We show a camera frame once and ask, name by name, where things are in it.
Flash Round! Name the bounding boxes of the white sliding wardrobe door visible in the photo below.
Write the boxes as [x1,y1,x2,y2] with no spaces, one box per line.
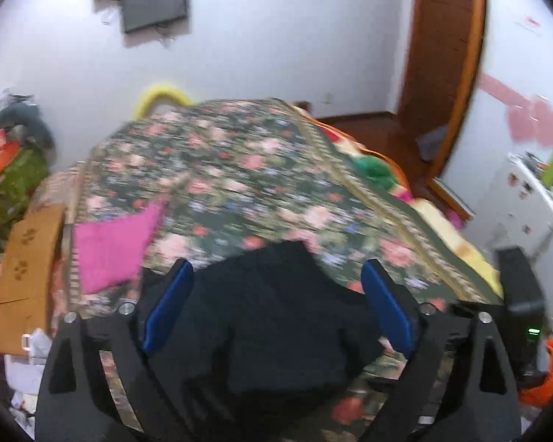
[435,0,553,222]

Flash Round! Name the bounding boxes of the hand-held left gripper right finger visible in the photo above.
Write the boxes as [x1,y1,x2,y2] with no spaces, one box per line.
[361,259,522,442]

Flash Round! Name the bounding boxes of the green plush cloth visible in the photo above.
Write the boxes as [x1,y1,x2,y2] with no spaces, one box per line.
[351,155,396,190]

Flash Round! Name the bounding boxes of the white cabinet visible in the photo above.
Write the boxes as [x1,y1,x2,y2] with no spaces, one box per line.
[465,151,553,269]

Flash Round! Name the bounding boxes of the orange box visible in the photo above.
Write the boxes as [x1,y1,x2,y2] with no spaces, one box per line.
[0,139,23,179]

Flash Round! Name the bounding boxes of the pile of papers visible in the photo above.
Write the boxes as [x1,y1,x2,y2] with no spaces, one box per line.
[4,327,52,427]

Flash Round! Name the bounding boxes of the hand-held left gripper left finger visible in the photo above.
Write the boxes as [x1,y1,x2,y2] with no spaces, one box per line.
[35,259,195,442]

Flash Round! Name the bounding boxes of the orange yellow plush blanket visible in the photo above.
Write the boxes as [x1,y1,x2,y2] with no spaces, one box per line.
[299,101,501,298]

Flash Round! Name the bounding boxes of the yellow foam tube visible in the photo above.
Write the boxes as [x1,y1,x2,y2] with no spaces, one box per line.
[133,83,195,121]

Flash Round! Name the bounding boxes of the green floral storage bag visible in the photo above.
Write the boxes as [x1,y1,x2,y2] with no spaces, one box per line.
[0,146,52,241]

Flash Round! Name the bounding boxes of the black pants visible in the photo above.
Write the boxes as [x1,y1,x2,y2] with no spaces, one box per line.
[138,241,387,442]

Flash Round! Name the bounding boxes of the small black wall monitor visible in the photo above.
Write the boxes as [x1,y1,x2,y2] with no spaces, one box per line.
[121,0,189,34]

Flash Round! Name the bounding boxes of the bamboo lap desk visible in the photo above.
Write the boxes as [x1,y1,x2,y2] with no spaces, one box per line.
[0,204,68,356]

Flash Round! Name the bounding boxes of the brown wooden door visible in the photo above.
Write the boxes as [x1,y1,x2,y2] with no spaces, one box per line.
[397,0,488,181]

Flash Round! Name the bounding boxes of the pink heart stickers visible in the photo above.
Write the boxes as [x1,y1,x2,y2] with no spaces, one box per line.
[480,73,553,147]

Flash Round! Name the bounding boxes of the pink cloth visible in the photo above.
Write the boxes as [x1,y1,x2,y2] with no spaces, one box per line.
[73,199,167,295]

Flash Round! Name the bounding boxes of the grey plush pillow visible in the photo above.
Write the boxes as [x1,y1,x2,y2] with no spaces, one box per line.
[0,100,57,149]

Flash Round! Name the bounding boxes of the floral blanket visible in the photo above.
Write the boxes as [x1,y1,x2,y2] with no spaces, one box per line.
[51,98,504,442]

